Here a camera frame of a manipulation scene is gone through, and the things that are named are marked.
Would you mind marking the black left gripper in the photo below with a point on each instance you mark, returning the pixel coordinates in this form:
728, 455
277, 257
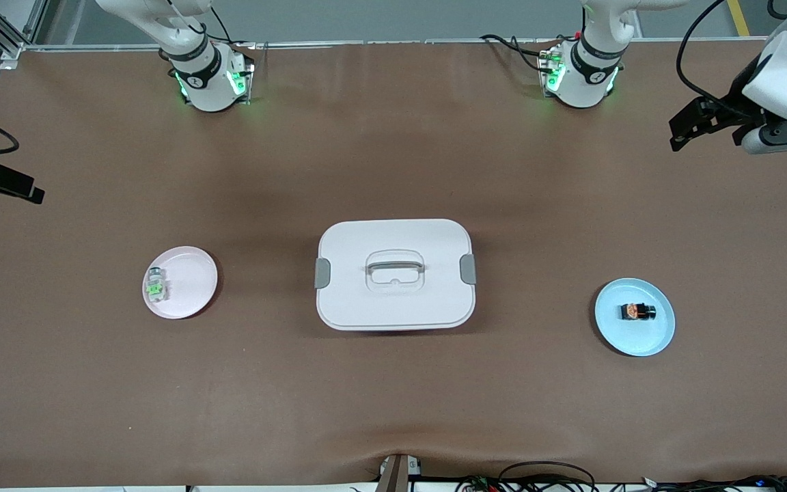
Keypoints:
727, 115

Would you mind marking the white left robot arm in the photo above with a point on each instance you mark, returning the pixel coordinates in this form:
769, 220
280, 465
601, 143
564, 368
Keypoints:
588, 75

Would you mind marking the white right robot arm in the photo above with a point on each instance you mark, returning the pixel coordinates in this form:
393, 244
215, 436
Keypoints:
209, 75

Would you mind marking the white lidded box grey latches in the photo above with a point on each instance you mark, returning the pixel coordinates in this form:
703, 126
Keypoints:
393, 301

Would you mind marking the pink round plate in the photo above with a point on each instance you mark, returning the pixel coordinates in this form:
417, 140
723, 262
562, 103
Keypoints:
188, 280

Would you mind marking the light blue round plate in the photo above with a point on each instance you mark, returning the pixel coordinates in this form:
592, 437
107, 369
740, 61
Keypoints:
619, 335

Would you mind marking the brown table mat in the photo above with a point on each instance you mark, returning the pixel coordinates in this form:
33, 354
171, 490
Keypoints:
393, 396

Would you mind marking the aluminium frame strut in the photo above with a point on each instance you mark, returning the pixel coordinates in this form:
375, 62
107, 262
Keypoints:
31, 20

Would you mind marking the silver table edge rail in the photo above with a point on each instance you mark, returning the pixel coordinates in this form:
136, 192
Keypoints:
400, 42

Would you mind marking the metal post bracket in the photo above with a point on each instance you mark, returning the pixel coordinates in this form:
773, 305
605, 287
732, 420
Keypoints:
393, 475

